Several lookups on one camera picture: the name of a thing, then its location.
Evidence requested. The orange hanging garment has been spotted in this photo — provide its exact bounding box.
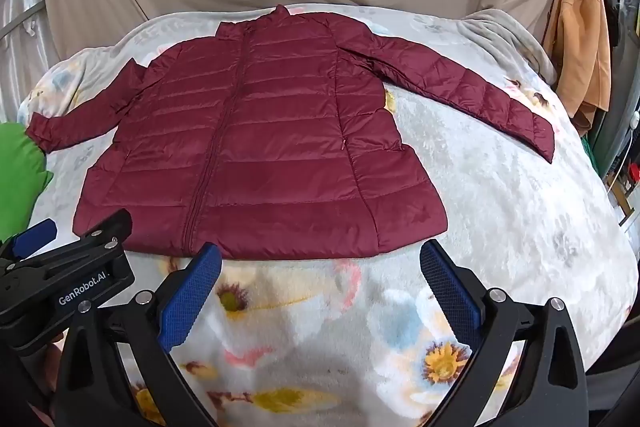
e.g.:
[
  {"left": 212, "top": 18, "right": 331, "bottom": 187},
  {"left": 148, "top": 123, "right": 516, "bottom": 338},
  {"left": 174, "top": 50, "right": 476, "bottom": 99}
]
[{"left": 542, "top": 0, "right": 612, "bottom": 138}]

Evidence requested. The maroon puffer jacket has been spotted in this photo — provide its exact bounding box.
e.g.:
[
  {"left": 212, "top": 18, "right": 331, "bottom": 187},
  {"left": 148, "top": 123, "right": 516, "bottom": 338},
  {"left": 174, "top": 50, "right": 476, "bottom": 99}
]
[{"left": 26, "top": 5, "right": 557, "bottom": 260}]

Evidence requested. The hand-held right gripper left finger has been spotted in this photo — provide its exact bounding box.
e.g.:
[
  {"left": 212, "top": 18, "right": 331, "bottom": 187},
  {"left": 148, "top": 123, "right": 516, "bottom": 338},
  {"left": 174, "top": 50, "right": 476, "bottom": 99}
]
[{"left": 50, "top": 242, "right": 223, "bottom": 427}]

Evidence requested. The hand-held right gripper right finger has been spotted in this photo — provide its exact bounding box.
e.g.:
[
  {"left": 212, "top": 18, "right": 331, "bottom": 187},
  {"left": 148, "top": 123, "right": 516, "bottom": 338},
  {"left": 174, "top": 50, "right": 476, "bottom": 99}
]
[{"left": 419, "top": 239, "right": 592, "bottom": 427}]

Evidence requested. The white shiny sheet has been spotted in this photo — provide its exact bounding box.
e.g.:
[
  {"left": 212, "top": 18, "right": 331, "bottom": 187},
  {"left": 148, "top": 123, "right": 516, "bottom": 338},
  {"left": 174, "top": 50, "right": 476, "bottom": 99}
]
[{"left": 0, "top": 0, "right": 63, "bottom": 122}]

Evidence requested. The floral fleece blanket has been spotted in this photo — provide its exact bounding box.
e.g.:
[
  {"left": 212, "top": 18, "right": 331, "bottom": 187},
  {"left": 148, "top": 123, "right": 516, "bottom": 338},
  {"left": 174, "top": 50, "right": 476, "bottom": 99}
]
[{"left": 17, "top": 2, "right": 640, "bottom": 427}]

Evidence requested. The green cloth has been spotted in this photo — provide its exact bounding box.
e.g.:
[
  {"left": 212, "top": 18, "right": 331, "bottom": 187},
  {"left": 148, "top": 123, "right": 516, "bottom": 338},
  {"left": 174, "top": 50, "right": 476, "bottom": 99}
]
[{"left": 0, "top": 121, "right": 54, "bottom": 243}]

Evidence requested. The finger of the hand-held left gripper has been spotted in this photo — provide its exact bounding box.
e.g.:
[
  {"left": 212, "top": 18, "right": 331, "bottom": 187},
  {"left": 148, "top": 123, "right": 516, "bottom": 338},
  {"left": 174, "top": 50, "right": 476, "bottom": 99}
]
[
  {"left": 0, "top": 217, "right": 58, "bottom": 275},
  {"left": 30, "top": 208, "right": 134, "bottom": 269}
]

